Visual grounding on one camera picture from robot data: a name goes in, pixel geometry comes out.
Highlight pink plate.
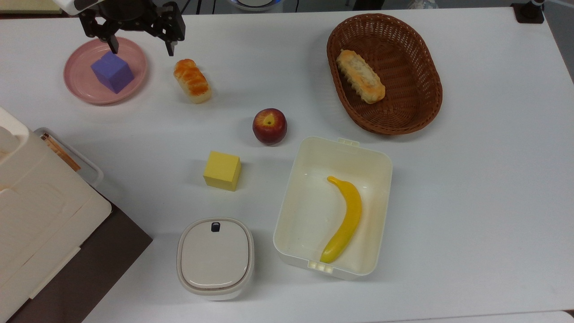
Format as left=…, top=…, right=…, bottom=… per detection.
left=63, top=37, right=148, bottom=105

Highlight white plastic open container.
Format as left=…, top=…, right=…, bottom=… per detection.
left=273, top=136, right=393, bottom=281

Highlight cream appliance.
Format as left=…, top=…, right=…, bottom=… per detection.
left=0, top=107, right=113, bottom=323

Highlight purple cube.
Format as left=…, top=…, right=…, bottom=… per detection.
left=91, top=51, right=135, bottom=95

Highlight red apple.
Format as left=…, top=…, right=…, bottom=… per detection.
left=252, top=108, right=288, bottom=145

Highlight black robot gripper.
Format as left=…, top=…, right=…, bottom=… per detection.
left=78, top=0, right=186, bottom=57

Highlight brown wicker basket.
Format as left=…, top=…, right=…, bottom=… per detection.
left=326, top=13, right=444, bottom=135

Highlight orange glazed bread roll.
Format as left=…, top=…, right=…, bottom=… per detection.
left=174, top=59, right=212, bottom=105

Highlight white lidded round-cornered box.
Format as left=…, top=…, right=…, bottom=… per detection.
left=176, top=218, right=255, bottom=301

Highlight yellow cube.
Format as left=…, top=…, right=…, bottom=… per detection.
left=203, top=151, right=242, bottom=192

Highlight pale long bread loaf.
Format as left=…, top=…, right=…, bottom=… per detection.
left=336, top=49, right=386, bottom=105

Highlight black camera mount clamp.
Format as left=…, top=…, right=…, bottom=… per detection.
left=511, top=0, right=546, bottom=24

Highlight clear plastic tray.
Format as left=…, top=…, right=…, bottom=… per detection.
left=34, top=127, right=104, bottom=189

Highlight yellow banana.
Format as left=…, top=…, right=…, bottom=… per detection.
left=319, top=176, right=363, bottom=264

